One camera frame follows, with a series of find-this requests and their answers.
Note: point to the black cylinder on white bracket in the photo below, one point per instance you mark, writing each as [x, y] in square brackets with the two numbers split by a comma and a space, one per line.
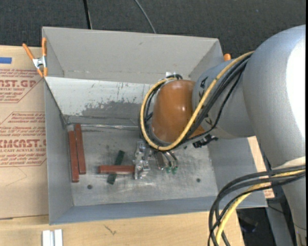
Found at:
[202, 142]

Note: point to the grey metal bin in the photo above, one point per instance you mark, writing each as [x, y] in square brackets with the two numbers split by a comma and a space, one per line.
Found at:
[133, 60]

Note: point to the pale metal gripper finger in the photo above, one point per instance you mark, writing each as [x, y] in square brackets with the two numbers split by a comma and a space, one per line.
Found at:
[141, 151]
[141, 170]

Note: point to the red-brown flat block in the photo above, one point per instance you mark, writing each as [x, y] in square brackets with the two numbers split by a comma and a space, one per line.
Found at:
[80, 150]
[73, 158]
[115, 169]

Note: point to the brown cardboard board red print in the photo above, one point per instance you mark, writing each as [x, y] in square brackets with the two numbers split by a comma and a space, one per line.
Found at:
[18, 183]

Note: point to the dark green flat block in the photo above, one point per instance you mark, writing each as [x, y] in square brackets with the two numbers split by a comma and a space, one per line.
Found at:
[119, 158]

